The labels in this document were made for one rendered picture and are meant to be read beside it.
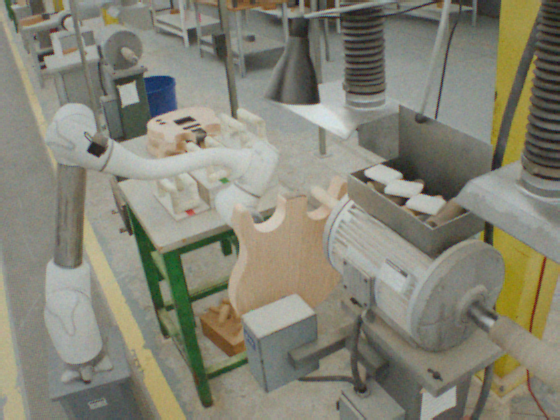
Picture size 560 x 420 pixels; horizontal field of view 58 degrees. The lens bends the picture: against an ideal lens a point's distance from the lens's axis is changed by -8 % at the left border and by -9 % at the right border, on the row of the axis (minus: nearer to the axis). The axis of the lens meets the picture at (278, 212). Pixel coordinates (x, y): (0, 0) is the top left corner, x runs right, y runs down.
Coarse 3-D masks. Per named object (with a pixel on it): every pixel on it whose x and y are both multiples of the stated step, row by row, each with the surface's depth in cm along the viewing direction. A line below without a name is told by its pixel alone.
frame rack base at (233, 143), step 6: (216, 138) 230; (222, 138) 229; (234, 138) 228; (252, 138) 227; (222, 144) 225; (228, 144) 223; (234, 144) 223; (276, 174) 223; (276, 180) 225; (270, 186) 224
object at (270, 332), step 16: (272, 304) 134; (288, 304) 133; (304, 304) 133; (256, 320) 129; (272, 320) 129; (288, 320) 128; (304, 320) 129; (256, 336) 125; (272, 336) 126; (288, 336) 129; (304, 336) 131; (256, 352) 129; (272, 352) 128; (256, 368) 134; (272, 368) 131; (288, 368) 134; (304, 368) 137; (272, 384) 134
